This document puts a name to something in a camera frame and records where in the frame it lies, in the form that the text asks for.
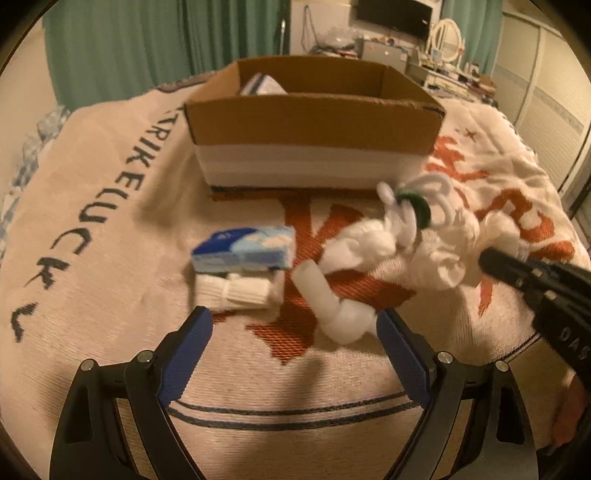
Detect white cloth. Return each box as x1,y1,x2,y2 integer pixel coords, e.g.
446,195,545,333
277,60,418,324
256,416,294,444
318,209,529,290

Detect white rings toy green center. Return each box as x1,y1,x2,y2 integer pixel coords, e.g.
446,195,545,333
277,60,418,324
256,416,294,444
377,172,456,248

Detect white ribbed sock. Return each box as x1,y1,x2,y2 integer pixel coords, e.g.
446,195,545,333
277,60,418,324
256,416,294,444
195,271,284,313

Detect blue tissue pack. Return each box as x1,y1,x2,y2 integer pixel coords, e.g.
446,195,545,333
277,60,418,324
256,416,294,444
190,226,297,274

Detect large wipes packet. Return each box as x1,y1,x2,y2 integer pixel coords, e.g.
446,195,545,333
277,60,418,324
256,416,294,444
239,73,287,96

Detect person's right hand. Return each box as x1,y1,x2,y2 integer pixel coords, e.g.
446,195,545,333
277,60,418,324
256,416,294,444
550,375,590,448

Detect cream blanket with red characters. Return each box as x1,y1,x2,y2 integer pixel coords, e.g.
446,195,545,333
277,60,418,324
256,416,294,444
1,88,572,479

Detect white louvered wardrobe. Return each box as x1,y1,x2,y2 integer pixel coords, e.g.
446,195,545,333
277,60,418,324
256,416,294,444
493,11,590,190

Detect white dressing table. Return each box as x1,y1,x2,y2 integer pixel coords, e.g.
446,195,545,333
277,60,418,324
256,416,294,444
405,62,494,102

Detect brown cardboard box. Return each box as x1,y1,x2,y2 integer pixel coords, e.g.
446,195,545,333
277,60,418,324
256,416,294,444
184,56,446,190

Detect oval vanity mirror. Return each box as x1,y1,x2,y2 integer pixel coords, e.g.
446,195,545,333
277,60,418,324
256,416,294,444
427,19,465,64

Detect small grey refrigerator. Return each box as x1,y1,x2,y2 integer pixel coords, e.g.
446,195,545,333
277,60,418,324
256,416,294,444
362,40,408,65

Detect green curtain by wardrobe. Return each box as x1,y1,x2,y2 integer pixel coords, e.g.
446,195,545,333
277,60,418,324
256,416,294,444
441,0,503,76

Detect checkered bedsheet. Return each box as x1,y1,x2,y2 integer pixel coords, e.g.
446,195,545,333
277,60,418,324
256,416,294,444
1,105,70,258

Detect black wall television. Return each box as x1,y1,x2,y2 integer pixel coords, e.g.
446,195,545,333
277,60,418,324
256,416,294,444
356,0,433,40

